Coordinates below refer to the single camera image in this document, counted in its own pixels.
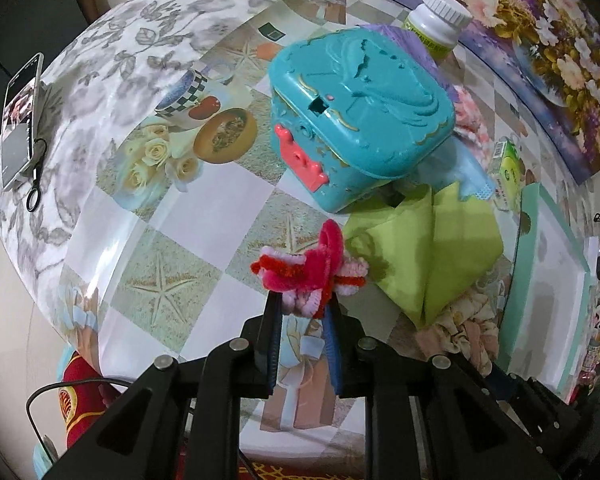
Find red pink pipe-cleaner flower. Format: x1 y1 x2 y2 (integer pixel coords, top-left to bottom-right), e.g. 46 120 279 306
250 219 368 318

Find floral pink scrunchie cloth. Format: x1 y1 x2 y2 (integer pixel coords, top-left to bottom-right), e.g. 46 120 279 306
415 288 500 377

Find green microfiber cloth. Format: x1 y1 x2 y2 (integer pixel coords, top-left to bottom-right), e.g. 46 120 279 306
343 182 504 330

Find pink white knitted cloth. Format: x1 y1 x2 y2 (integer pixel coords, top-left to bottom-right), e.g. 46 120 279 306
453 84 492 154

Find purple wipes packet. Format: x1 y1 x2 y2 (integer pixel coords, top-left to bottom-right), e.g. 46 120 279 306
362 24 438 70

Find white green-rimmed shallow box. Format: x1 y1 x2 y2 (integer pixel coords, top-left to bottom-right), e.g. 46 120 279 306
498 183 592 402

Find red plush toy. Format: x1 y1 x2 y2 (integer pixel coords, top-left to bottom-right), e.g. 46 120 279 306
58 346 120 448

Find green tissue packet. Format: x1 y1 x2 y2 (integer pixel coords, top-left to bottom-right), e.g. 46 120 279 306
488 136 524 212

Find teal plastic treasure box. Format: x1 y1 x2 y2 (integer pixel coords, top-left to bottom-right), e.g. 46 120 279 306
268 28 455 212

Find smartphone on stand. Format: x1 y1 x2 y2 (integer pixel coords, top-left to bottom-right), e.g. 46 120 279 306
0 52 47 212

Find white green-label pill bottle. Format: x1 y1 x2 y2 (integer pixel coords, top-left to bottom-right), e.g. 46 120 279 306
403 0 472 63

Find floral painting canvas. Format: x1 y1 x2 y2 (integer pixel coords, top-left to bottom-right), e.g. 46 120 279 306
394 0 600 183

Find black cable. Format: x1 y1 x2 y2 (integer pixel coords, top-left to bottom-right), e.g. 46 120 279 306
25 378 134 461

